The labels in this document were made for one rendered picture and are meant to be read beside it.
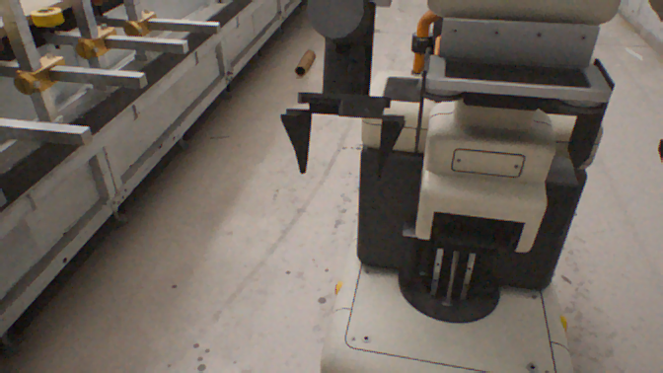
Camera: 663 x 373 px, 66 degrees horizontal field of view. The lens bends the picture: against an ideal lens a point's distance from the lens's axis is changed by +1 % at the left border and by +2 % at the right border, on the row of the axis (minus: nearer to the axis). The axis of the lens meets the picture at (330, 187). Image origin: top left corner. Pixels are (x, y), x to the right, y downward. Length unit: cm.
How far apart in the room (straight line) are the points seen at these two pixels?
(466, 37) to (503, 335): 83
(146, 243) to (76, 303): 34
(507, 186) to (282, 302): 104
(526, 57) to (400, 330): 79
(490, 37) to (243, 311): 127
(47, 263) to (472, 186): 143
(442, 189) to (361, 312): 55
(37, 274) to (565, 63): 163
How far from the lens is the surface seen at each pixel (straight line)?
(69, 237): 201
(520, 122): 95
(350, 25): 52
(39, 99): 148
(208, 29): 178
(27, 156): 141
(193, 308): 184
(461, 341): 137
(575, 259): 217
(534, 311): 150
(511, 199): 96
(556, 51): 85
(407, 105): 121
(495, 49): 84
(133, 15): 184
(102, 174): 209
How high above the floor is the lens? 133
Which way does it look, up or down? 35 degrees down
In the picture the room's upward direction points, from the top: straight up
